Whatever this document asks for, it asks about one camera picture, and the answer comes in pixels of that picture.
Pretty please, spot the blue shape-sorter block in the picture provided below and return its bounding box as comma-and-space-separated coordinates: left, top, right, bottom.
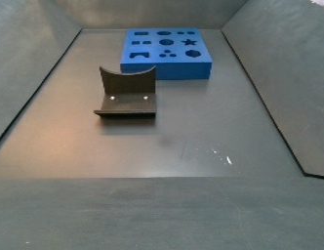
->
121, 27, 212, 80

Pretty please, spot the black curved holder stand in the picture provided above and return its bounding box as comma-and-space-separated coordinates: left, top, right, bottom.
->
94, 67, 157, 117

